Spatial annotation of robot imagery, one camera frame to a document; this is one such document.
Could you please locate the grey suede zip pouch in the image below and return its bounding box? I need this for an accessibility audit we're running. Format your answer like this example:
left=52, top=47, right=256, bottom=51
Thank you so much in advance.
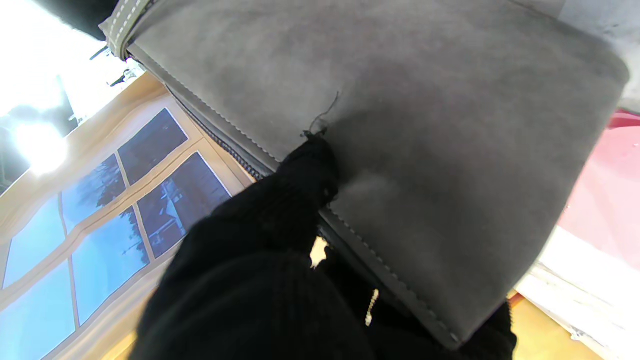
left=99, top=0, right=631, bottom=351

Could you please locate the pink paper document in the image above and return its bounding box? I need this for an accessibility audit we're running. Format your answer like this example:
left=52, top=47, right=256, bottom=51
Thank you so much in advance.
left=557, top=110, right=640, bottom=273

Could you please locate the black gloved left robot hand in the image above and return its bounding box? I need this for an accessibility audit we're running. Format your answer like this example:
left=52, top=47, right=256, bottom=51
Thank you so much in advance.
left=127, top=135, right=518, bottom=360

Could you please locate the printed living room backdrop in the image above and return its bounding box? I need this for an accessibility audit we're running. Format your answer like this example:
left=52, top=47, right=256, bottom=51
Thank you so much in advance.
left=0, top=72, right=608, bottom=360

